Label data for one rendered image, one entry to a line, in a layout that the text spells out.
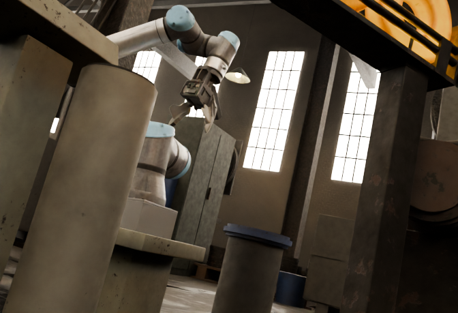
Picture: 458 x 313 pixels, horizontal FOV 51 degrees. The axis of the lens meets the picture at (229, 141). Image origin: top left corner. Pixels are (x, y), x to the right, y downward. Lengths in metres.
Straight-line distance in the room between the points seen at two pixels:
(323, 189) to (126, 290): 10.80
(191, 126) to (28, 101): 3.90
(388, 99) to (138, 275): 0.77
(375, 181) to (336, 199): 11.06
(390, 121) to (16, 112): 0.56
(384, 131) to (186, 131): 4.03
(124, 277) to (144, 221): 0.14
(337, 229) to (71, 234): 3.06
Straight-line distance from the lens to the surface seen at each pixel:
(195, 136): 4.59
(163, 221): 1.31
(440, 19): 0.82
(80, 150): 0.68
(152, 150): 1.30
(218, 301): 2.16
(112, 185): 0.68
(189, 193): 4.51
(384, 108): 0.72
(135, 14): 4.11
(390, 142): 0.69
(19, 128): 0.80
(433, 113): 4.05
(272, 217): 12.16
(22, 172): 0.81
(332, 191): 11.81
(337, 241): 3.61
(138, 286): 1.25
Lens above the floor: 0.30
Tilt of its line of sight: 13 degrees up
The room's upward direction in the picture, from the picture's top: 14 degrees clockwise
